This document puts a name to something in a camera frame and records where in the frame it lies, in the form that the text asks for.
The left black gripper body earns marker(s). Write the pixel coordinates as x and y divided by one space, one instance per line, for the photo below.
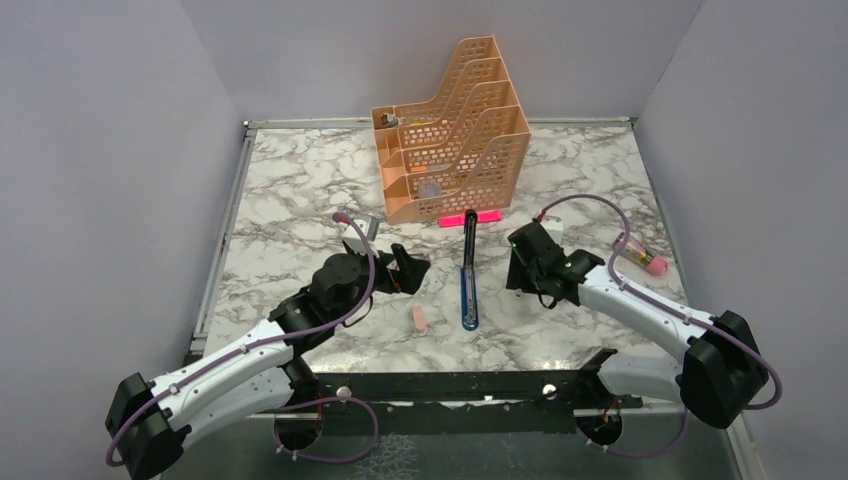
385 279

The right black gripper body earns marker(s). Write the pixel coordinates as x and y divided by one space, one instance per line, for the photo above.
524 276

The blue black stapler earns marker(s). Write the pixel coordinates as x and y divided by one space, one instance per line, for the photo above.
469 307

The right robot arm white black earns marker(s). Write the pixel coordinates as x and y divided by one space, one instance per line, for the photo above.
712 364

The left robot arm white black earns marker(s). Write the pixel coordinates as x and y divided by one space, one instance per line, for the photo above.
152 422

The pink flat plastic item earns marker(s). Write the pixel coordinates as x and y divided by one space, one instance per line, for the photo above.
459 220

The colourful pink capped tube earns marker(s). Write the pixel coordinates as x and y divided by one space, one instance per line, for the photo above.
646 258

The orange perforated file organizer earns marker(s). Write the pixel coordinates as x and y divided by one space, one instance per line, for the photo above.
463 149

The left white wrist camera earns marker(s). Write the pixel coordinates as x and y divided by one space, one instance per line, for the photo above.
359 234

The black front mounting rail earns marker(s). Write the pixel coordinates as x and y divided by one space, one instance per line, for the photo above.
544 401

